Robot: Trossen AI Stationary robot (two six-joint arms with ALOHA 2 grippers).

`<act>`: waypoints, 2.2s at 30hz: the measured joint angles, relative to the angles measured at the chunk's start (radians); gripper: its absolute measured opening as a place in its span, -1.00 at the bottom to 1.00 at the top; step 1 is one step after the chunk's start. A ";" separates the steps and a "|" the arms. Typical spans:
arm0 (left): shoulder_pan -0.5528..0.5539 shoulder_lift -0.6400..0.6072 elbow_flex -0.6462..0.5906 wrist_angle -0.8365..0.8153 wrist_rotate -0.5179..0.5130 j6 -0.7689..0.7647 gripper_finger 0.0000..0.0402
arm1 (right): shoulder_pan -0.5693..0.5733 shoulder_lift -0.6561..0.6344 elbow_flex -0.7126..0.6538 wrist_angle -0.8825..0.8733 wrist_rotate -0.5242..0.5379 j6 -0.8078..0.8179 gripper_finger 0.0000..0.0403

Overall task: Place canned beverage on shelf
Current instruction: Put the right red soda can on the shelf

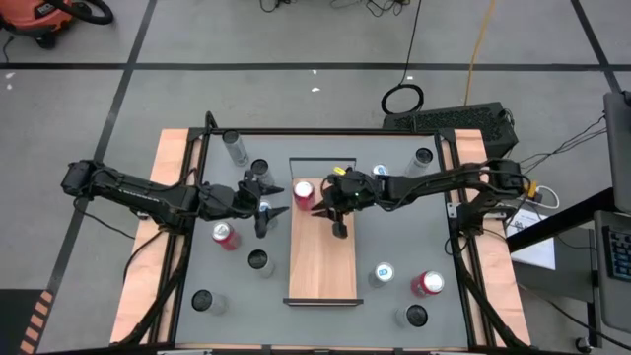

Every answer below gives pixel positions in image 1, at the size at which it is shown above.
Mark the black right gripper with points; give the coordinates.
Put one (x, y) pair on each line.
(352, 190)

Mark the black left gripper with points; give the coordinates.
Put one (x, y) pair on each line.
(249, 197)

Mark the red Fanta soda can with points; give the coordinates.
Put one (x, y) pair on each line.
(303, 192)
(224, 234)
(429, 282)

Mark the white Celsius can orange print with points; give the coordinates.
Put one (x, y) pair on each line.
(419, 160)
(202, 301)
(259, 260)

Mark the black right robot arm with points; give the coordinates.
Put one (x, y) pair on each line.
(434, 185)

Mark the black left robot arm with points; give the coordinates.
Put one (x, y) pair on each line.
(143, 194)

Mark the white Celsius can blue print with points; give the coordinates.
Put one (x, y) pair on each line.
(261, 167)
(236, 150)

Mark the yellow tag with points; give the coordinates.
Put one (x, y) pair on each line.
(339, 171)

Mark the tall white Celsius can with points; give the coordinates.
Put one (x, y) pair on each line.
(416, 315)

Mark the black computer case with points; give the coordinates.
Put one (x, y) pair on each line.
(443, 120)

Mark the yellow plug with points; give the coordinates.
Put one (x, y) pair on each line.
(531, 189)

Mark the white paper sheet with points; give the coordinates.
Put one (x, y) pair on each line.
(537, 254)

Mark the black desk bar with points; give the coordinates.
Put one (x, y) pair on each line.
(557, 223)

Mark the black keyboard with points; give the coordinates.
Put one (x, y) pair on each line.
(620, 254)

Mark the grey keyboard tray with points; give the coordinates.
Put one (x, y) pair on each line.
(611, 305)

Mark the grey monitor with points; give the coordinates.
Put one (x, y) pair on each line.
(620, 148)

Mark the orange shop vacuum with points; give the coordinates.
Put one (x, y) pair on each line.
(34, 15)

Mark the black aluminium table frame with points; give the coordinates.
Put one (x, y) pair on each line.
(320, 131)

